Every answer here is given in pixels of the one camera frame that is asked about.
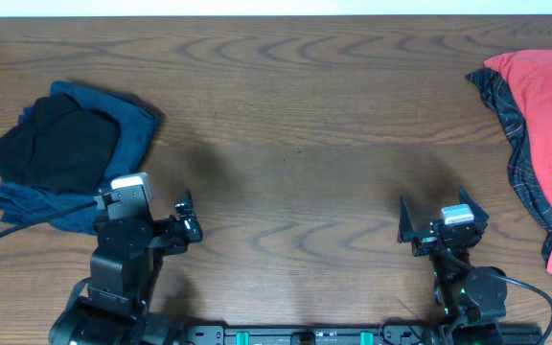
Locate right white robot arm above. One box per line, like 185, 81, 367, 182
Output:
398, 188, 507, 345

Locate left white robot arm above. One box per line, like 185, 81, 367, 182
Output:
49, 184, 203, 345

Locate black t-shirt with logo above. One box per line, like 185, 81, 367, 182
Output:
0, 94, 120, 194

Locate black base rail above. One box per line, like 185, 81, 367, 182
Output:
183, 322, 542, 345

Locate folded navy blue shorts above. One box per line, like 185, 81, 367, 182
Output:
0, 80, 158, 225

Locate black patterned garment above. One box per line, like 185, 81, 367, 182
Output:
465, 67, 552, 266

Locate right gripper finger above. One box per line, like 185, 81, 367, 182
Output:
458, 185, 489, 221
398, 196, 416, 243

